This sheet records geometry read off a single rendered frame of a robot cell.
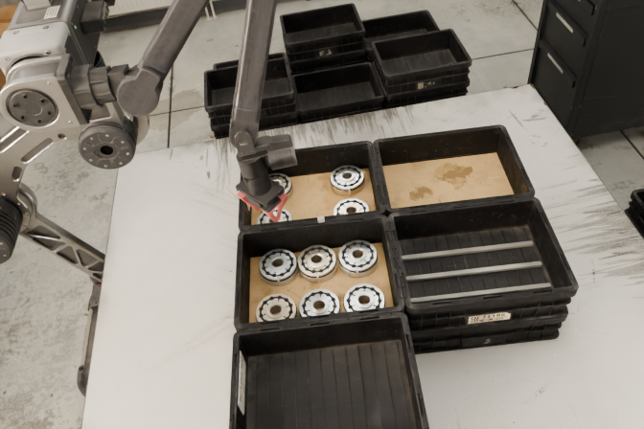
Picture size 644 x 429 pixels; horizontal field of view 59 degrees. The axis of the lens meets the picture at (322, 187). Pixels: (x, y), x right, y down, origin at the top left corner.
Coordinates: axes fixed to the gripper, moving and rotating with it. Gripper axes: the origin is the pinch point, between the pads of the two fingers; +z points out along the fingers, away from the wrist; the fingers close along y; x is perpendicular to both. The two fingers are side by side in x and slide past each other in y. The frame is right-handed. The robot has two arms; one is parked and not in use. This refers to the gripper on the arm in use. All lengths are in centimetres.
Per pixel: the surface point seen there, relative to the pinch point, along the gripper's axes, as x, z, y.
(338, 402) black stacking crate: 19.5, 23.8, -34.7
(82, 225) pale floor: 8, 102, 155
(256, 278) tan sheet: 6.9, 23.0, 4.3
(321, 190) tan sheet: -28.2, 24.0, 11.4
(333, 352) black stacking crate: 11.0, 23.7, -26.0
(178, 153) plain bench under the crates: -20, 35, 77
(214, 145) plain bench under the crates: -31, 36, 69
